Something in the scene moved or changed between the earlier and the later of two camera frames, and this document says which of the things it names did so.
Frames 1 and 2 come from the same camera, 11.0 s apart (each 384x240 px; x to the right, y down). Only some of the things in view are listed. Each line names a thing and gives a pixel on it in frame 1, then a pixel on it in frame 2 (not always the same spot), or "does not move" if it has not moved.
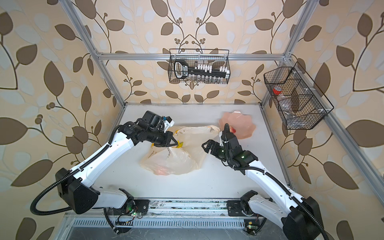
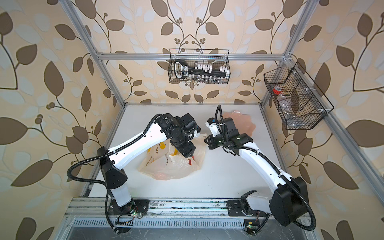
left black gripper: x=167 y=142 → x=188 y=150
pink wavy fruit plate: x=242 y=123 does not move
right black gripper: x=216 y=144 → x=210 y=141
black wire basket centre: x=199 y=66 does not move
